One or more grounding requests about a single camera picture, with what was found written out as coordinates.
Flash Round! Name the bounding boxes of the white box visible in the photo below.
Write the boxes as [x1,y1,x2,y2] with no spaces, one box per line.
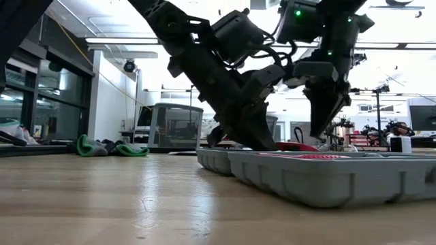
[389,135,412,154]

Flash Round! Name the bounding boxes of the orange dotted-handle screwdriver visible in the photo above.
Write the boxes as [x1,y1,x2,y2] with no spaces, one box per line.
[258,152,352,161]

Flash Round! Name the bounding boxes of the black right camera cable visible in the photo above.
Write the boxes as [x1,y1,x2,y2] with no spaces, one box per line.
[272,39,300,66]

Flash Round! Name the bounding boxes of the black camera stand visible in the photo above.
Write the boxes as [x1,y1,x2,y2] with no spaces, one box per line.
[350,84,392,148]

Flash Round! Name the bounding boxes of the long ceiling light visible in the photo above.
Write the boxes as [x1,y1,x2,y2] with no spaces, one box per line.
[356,42,436,50]
[84,37,159,45]

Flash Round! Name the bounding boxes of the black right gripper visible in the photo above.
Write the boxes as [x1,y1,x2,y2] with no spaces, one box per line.
[304,33,361,137]

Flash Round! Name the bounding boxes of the small dark monitor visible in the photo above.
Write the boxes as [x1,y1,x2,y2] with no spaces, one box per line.
[136,105,154,129]

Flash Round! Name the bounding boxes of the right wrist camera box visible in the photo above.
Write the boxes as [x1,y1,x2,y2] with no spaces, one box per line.
[292,60,341,86]

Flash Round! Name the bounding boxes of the grey plastic tool case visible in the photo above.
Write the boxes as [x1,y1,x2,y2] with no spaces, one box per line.
[195,146,436,210]

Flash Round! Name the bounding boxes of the black left camera cable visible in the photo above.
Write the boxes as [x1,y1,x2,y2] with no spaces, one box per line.
[231,30,284,69]

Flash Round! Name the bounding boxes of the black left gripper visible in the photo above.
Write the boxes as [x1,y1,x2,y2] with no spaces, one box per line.
[166,50,279,151]

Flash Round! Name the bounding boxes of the background robot station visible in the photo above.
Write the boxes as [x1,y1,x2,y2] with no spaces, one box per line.
[360,118,416,148]

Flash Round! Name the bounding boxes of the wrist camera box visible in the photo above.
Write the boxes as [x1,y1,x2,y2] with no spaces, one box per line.
[292,60,341,86]
[249,64,286,100]

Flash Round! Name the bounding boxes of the grey mesh office chair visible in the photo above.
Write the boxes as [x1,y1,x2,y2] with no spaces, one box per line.
[147,102,204,150]

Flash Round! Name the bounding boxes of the black ceiling spotlight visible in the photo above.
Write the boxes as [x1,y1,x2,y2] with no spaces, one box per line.
[354,52,369,67]

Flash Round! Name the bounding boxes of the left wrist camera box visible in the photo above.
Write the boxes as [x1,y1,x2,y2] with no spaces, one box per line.
[249,64,286,100]

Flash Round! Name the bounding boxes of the black computer monitor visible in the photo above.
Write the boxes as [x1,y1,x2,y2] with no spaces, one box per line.
[409,105,436,132]

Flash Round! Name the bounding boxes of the black aluminium table frame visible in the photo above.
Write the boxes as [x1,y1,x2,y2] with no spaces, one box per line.
[0,143,436,157]

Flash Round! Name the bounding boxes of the pile of white cloth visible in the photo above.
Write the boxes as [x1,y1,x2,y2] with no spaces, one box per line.
[0,117,39,146]

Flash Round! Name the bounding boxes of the black camera cable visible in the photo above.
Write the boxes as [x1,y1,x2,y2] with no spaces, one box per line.
[272,39,300,66]
[231,30,284,69]

